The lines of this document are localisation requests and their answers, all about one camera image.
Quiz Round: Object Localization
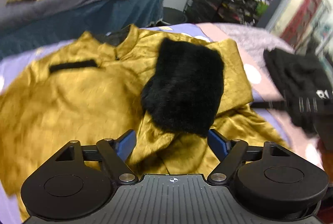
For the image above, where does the gold jacket with black lining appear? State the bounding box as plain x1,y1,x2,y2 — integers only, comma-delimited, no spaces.
0,24,294,222

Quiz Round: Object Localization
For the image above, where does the black knit garment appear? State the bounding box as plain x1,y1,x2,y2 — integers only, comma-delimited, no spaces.
263,48,329,96

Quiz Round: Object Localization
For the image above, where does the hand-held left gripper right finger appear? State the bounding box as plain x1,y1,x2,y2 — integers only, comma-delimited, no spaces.
207,128,288,184

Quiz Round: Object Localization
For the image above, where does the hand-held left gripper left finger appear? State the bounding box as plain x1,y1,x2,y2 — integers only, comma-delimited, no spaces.
55,129,138,184

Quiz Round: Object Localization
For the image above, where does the black round stool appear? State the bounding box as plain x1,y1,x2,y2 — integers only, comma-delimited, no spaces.
163,6,187,26

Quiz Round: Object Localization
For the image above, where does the purple floral bedsheet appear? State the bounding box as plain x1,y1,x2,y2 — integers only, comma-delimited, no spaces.
0,23,324,224

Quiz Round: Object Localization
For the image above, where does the grey blanket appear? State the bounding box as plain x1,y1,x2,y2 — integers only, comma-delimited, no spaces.
0,0,134,32

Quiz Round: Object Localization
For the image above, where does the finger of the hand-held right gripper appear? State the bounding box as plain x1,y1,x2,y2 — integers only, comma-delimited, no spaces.
250,100,290,112

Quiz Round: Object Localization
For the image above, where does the grey-pink fuzzy blanket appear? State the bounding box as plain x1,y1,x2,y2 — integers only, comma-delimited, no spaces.
198,22,296,59

